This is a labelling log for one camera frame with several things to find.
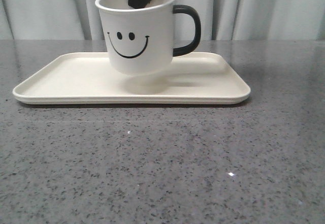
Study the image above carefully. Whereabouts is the white smiley mug black handle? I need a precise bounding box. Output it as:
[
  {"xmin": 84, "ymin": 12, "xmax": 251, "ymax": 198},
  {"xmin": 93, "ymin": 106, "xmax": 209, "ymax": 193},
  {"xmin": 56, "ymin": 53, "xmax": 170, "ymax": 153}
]
[{"xmin": 95, "ymin": 0, "xmax": 201, "ymax": 76}]

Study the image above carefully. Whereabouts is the cream rectangular plastic tray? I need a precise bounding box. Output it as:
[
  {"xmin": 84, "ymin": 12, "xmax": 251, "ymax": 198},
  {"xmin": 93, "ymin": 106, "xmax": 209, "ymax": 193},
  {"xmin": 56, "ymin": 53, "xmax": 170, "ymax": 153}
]
[{"xmin": 12, "ymin": 52, "xmax": 251, "ymax": 105}]

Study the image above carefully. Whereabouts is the grey pleated curtain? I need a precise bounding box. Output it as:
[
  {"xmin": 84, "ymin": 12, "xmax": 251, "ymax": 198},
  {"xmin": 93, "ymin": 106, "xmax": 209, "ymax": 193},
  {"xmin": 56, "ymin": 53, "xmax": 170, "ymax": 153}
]
[{"xmin": 1, "ymin": 0, "xmax": 324, "ymax": 40}]

